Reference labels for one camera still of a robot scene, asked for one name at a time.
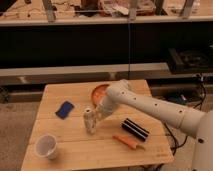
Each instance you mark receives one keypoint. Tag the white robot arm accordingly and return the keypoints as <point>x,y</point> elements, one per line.
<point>193,122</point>

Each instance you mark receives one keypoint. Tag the orange wooden bowl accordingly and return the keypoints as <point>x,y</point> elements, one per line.
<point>98,93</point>

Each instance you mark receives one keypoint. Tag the long shelf bench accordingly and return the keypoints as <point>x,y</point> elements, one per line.
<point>76,73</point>

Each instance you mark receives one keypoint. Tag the black white striped block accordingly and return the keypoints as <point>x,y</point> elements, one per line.
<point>135,129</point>

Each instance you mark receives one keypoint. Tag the blue sponge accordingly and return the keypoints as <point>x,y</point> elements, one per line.
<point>64,110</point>

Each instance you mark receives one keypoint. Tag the wooden table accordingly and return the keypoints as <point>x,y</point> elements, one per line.
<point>81,151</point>

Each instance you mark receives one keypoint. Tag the orange toy carrot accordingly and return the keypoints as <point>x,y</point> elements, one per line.
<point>128,141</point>

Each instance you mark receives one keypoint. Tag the black box on shelf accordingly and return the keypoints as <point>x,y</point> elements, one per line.
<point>190,61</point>

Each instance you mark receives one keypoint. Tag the clear plastic cup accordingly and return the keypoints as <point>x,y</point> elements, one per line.
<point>46,147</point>

